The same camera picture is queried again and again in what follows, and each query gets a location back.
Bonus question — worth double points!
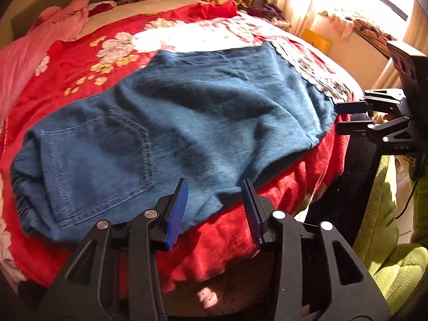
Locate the green fluffy clothing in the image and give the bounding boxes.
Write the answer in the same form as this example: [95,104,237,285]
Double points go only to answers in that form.
[354,155,428,315]

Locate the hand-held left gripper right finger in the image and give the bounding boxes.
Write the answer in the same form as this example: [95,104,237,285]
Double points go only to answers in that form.
[241,178,392,321]

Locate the cream bedsheet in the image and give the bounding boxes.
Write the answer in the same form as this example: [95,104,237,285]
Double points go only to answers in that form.
[78,0,204,38]

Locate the pink quilt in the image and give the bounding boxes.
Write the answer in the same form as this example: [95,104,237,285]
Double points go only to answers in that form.
[0,0,90,121]

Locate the purple cloth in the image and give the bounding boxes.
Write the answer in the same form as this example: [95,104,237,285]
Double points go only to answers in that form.
[247,3,285,23]

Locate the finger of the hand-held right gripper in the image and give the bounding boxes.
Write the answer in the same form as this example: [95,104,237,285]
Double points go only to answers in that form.
[336,115,413,144]
[334,88,407,115]

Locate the yellow box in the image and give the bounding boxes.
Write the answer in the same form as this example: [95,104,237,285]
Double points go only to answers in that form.
[301,28,333,54]

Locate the black cable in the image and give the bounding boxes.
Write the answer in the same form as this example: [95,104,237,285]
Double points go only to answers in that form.
[395,175,421,220]

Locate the cream curtain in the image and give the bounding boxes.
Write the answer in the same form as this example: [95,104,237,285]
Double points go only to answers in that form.
[264,0,337,41]

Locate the patterned cloth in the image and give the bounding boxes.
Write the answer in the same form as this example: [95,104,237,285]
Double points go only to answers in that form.
[320,8,399,47]

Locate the dark red cloth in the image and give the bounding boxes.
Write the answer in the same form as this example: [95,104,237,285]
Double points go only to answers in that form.
[89,2,117,16]

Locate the blue denim pants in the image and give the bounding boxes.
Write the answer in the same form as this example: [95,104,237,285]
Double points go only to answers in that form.
[10,43,338,242]

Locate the red floral blanket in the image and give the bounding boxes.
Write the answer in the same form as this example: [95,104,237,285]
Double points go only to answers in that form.
[0,0,356,291]

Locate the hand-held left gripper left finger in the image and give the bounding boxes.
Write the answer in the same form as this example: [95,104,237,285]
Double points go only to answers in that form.
[37,178,190,321]

